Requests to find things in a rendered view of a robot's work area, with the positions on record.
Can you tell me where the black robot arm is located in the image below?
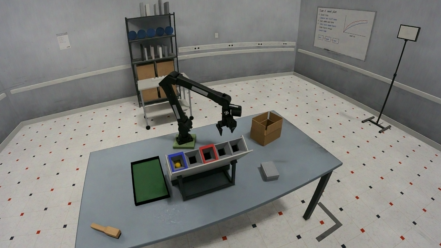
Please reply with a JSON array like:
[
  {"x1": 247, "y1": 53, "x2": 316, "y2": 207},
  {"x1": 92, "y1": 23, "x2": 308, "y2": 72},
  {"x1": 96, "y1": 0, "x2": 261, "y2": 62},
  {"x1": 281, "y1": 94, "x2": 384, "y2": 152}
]
[{"x1": 159, "y1": 71, "x2": 242, "y2": 145}]

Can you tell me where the grey hinged case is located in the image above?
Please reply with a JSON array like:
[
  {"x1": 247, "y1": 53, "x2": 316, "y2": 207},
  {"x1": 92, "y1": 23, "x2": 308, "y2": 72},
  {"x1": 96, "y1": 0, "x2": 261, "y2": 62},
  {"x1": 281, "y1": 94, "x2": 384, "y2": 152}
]
[{"x1": 260, "y1": 161, "x2": 279, "y2": 182}]

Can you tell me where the brown cardboard box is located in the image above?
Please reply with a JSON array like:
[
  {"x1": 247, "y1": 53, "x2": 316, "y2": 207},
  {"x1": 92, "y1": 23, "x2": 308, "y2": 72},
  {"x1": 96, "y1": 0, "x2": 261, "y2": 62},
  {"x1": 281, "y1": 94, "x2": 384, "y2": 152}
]
[{"x1": 250, "y1": 112, "x2": 283, "y2": 146}]

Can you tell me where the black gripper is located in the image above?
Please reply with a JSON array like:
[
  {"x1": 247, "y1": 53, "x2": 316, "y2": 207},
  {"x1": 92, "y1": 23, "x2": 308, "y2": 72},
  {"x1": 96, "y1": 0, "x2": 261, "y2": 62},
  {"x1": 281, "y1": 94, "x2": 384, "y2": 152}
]
[{"x1": 216, "y1": 120, "x2": 229, "y2": 136}]

